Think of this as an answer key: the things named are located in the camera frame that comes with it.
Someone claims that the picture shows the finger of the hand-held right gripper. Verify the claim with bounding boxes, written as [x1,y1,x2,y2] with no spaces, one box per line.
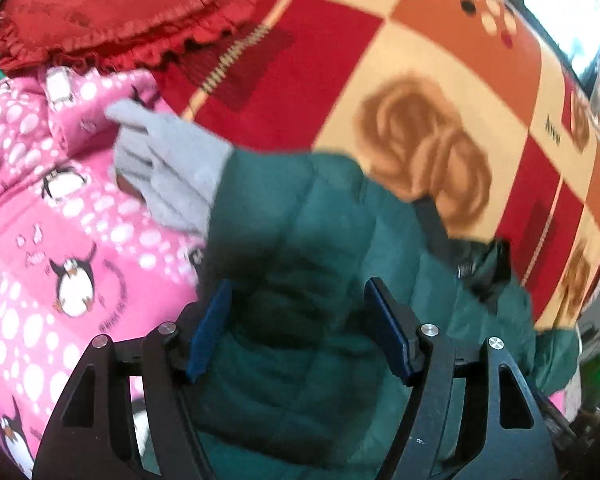
[413,197,512,307]

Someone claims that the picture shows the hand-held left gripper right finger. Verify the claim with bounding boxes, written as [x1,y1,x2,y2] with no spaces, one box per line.
[363,276,561,480]

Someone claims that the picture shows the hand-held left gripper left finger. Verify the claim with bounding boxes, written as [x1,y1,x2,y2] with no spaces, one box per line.
[32,279,232,480]

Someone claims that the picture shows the green puffer jacket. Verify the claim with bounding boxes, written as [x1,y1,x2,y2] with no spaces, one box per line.
[140,149,582,480]

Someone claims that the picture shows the grey fleece garment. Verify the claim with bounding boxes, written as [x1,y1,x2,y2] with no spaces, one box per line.
[105,98,234,234]

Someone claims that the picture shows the pink penguin print blanket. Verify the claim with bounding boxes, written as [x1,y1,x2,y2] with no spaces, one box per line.
[0,66,217,479]

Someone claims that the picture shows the red orange checked bed blanket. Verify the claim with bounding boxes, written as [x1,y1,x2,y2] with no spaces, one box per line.
[150,0,600,332]

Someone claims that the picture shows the window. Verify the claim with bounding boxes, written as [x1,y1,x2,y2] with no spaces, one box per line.
[460,0,600,97]

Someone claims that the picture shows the red heart-shaped frilled pillow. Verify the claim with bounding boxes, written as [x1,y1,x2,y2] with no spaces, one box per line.
[0,0,277,74]

